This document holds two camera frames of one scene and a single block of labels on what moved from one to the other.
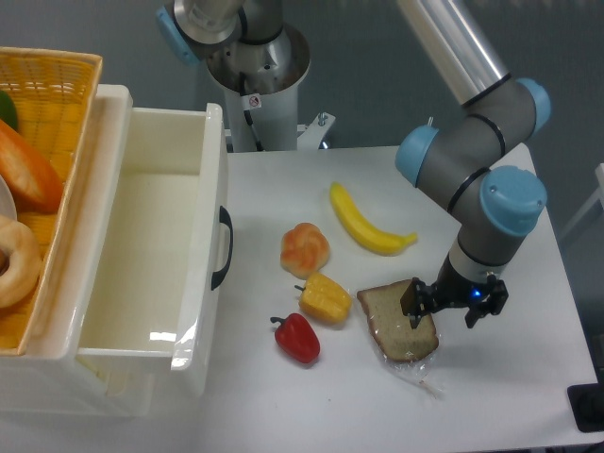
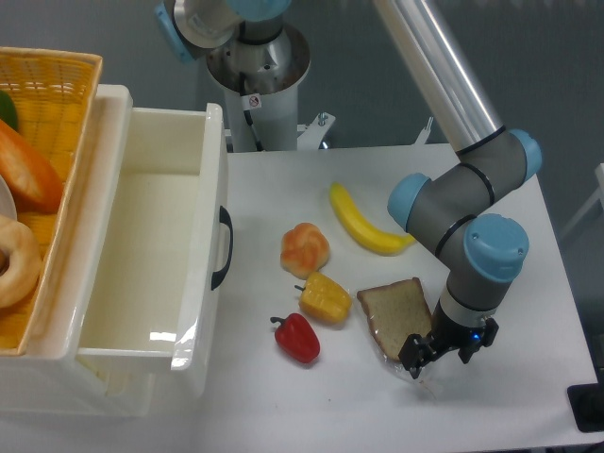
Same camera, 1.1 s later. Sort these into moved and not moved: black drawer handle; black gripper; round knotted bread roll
Moved: black gripper
Not moved: round knotted bread roll; black drawer handle
